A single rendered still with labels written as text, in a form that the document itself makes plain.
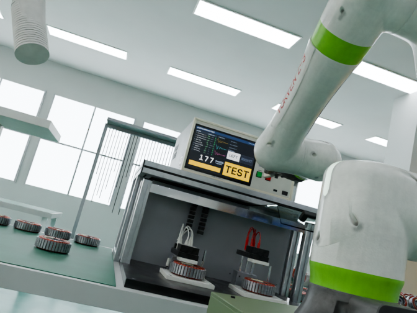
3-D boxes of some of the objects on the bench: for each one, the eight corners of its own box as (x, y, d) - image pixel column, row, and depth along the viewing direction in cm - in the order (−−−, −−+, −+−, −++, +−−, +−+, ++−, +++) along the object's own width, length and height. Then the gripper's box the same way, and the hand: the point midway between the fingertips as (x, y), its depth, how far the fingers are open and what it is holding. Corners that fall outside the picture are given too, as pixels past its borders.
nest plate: (214, 289, 119) (215, 285, 119) (165, 279, 116) (167, 274, 116) (202, 281, 133) (203, 277, 133) (159, 271, 130) (160, 267, 130)
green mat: (115, 287, 97) (116, 285, 97) (-169, 225, 84) (-168, 224, 84) (112, 249, 187) (112, 248, 187) (-26, 217, 175) (-26, 216, 175)
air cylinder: (254, 291, 142) (257, 276, 143) (234, 287, 140) (237, 271, 141) (249, 288, 146) (252, 273, 147) (229, 284, 145) (233, 269, 146)
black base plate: (347, 335, 112) (349, 326, 112) (123, 287, 99) (126, 277, 99) (278, 299, 157) (279, 293, 157) (118, 262, 144) (120, 256, 144)
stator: (207, 283, 120) (210, 271, 121) (172, 275, 118) (175, 262, 119) (199, 277, 131) (201, 266, 132) (166, 269, 129) (169, 258, 130)
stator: (76, 255, 133) (79, 244, 134) (50, 253, 123) (54, 241, 124) (52, 247, 138) (56, 236, 139) (26, 244, 128) (30, 233, 129)
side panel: (121, 263, 145) (144, 177, 151) (113, 261, 145) (137, 175, 151) (118, 254, 172) (139, 182, 178) (112, 253, 172) (133, 181, 178)
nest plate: (286, 306, 124) (288, 302, 124) (242, 296, 121) (243, 292, 121) (268, 296, 138) (269, 292, 138) (228, 287, 135) (229, 283, 135)
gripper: (273, 172, 118) (246, 178, 141) (312, 184, 120) (279, 188, 143) (278, 148, 119) (251, 158, 142) (317, 160, 122) (284, 168, 145)
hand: (269, 172), depth 139 cm, fingers closed
